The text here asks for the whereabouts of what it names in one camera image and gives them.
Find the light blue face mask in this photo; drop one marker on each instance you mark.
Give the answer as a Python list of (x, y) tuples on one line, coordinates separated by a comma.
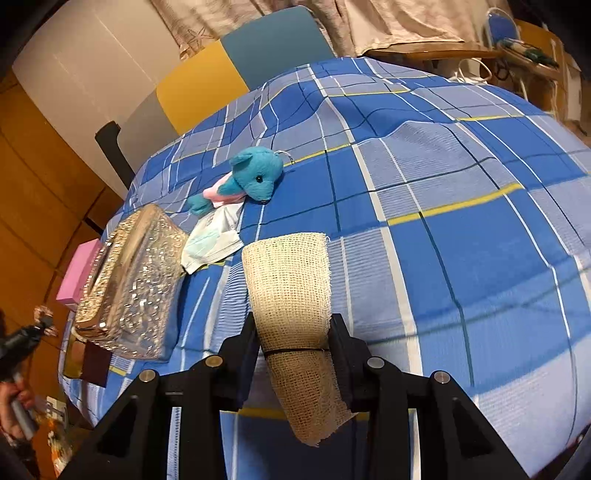
[(208, 244)]

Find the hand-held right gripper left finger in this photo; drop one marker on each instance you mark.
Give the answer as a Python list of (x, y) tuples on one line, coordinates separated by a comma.
[(240, 360)]

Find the wooden desk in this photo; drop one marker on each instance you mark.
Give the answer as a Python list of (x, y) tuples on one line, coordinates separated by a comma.
[(429, 50)]

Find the wooden shelf unit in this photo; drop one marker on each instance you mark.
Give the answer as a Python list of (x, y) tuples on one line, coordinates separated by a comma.
[(549, 60)]

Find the pink box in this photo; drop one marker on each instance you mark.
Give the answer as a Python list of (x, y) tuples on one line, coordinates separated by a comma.
[(76, 277)]

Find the blue chair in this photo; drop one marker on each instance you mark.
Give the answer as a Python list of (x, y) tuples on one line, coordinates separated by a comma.
[(501, 27)]

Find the gold glitter tissue box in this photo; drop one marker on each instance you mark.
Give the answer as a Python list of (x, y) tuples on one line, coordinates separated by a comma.
[(129, 286)]

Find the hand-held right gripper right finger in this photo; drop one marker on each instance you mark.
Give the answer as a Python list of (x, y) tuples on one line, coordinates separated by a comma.
[(347, 364)]

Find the blue plush toy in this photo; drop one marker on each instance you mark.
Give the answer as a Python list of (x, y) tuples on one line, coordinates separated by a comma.
[(254, 175)]

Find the person's left hand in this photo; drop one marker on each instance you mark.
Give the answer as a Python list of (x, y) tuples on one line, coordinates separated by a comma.
[(14, 410)]

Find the beige patterned curtain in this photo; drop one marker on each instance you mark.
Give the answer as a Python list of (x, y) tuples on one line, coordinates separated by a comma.
[(369, 21)]

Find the beige gauze bandage roll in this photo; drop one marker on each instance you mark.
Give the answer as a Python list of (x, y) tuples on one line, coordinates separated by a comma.
[(286, 286)]

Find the colourful patterned garment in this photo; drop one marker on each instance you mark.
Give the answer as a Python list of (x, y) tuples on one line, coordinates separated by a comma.
[(60, 438)]

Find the blue plaid bed sheet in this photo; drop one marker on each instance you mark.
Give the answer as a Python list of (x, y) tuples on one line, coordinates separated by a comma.
[(438, 230)]

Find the dark red flat case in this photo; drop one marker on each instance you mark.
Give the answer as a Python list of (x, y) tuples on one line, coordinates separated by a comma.
[(94, 365)]

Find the grey yellow blue headboard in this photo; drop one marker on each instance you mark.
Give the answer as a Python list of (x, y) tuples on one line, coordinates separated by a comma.
[(203, 87)]

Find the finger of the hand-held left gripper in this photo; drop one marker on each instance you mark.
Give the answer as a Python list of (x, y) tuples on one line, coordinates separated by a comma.
[(46, 321)]

